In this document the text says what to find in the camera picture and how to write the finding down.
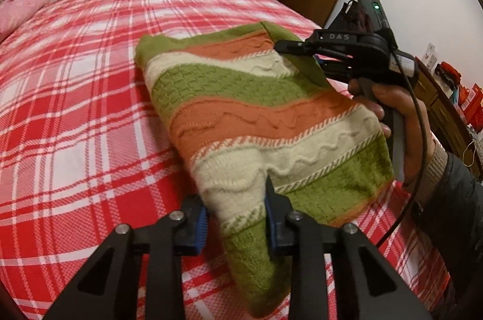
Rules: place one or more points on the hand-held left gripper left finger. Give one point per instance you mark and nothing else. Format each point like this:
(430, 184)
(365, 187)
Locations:
(202, 229)

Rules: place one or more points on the person's right forearm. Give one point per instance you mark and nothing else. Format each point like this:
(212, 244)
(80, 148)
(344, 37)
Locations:
(452, 199)

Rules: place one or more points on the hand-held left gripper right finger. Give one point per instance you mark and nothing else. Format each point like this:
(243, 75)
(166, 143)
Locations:
(271, 229)

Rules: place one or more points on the bed with red plaid sheet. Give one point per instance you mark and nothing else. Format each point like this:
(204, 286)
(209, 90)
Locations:
(75, 116)

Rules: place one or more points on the pink pillow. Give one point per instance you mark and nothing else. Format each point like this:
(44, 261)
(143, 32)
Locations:
(19, 10)

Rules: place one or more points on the green knit sweater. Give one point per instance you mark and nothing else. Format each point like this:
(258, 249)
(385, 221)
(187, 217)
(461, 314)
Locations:
(245, 108)

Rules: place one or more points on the red cloth item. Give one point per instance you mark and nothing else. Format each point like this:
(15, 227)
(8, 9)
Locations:
(447, 73)

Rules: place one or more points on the wooden cabinet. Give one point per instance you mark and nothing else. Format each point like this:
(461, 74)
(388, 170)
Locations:
(449, 116)

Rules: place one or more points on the person's right hand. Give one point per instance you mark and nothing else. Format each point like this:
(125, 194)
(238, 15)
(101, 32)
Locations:
(407, 116)

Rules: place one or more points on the red gift boxes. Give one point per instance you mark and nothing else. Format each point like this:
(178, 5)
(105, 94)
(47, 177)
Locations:
(471, 105)

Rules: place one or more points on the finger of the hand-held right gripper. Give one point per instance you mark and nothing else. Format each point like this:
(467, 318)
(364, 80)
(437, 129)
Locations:
(294, 46)
(336, 67)

